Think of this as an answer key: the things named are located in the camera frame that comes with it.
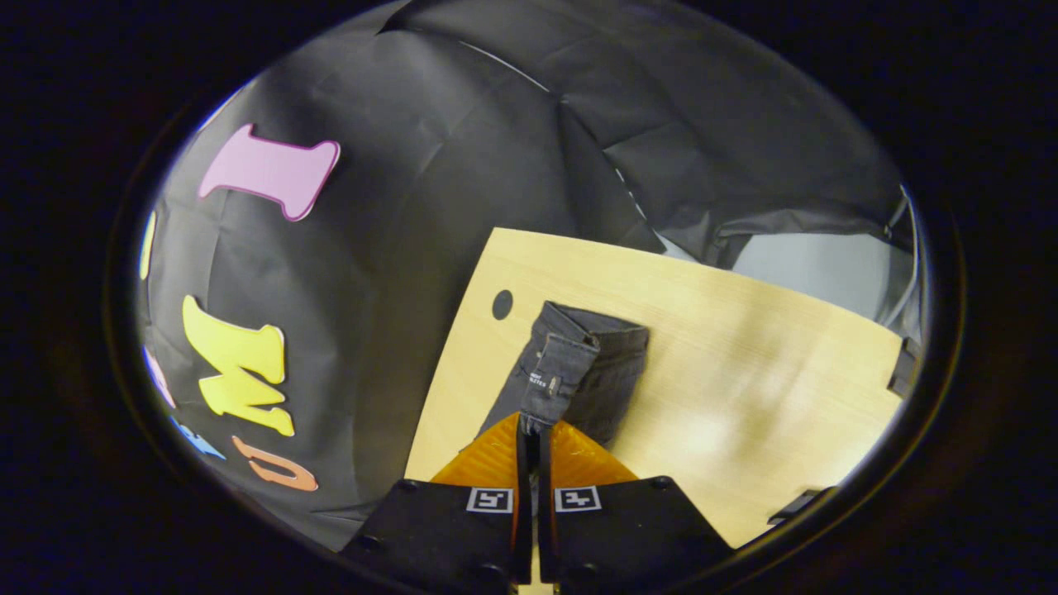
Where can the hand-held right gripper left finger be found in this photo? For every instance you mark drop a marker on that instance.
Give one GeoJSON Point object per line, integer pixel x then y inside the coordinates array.
{"type": "Point", "coordinates": [524, 496]}

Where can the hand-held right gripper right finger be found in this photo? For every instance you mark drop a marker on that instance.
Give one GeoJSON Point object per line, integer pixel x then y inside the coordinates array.
{"type": "Point", "coordinates": [545, 496]}

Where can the black jeans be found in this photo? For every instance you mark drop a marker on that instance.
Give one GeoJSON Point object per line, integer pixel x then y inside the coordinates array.
{"type": "Point", "coordinates": [595, 380]}

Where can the black table clamp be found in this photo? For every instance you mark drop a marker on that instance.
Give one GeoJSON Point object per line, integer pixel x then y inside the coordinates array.
{"type": "Point", "coordinates": [903, 368]}
{"type": "Point", "coordinates": [798, 506]}

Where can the black backdrop cloth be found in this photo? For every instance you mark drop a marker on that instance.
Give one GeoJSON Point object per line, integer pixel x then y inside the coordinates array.
{"type": "Point", "coordinates": [397, 207]}

